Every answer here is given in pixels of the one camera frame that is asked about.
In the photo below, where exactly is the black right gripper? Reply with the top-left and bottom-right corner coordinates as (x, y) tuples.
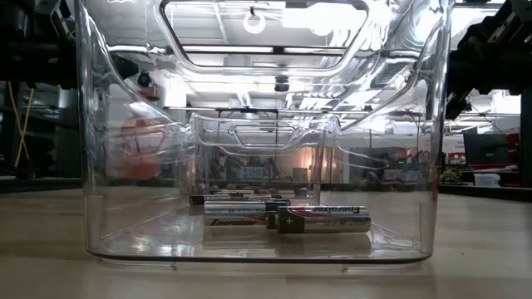
(445, 88), (473, 121)

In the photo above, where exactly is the wide clear plastic bin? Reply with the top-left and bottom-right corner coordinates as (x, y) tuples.
(189, 112), (340, 201)

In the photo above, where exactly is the narrow clear plastic bin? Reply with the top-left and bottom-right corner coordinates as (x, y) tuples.
(76, 0), (455, 267)

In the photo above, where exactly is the black computer monitor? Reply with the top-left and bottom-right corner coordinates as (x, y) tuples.
(463, 132), (513, 166)

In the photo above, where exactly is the white storage box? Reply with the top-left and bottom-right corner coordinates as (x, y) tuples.
(474, 173), (502, 188)

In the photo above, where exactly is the black round camera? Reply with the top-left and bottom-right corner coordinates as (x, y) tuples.
(273, 75), (291, 93)

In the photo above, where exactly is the yellow cable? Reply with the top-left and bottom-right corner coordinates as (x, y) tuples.
(7, 81), (36, 169)

